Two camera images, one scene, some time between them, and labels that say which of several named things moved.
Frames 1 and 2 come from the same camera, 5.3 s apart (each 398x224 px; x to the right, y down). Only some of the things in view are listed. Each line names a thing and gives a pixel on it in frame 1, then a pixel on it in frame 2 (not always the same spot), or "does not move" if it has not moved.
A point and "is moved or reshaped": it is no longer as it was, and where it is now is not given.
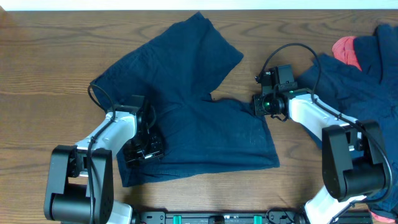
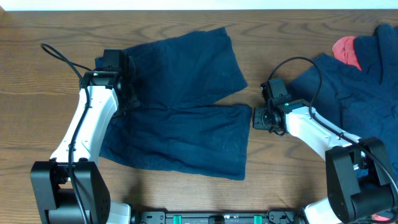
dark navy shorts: (176, 70) is moved or reshaped
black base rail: (242, 217) does not move
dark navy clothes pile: (370, 94) does not move
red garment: (343, 50) does not move
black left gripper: (157, 151) → (130, 88)
